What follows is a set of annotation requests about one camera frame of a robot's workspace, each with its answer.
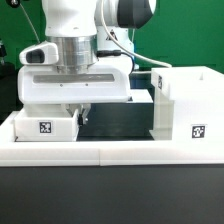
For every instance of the white marker tag sheet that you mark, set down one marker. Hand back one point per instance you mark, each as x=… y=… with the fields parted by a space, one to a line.
x=140 y=96

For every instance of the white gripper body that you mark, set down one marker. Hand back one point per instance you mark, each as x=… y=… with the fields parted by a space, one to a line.
x=39 y=81

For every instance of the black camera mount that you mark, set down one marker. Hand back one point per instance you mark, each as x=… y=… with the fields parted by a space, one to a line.
x=6 y=68

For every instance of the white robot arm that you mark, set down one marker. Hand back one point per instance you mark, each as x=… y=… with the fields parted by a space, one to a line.
x=72 y=25

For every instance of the white drawer cabinet box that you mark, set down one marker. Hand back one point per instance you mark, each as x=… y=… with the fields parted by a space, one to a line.
x=188 y=104

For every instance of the white drawer tray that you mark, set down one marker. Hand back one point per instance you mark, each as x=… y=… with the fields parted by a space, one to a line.
x=51 y=124

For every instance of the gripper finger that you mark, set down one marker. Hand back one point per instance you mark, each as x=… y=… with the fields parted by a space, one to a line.
x=83 y=110

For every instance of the white U-shaped border frame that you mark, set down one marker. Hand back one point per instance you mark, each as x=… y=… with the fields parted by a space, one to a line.
x=104 y=153

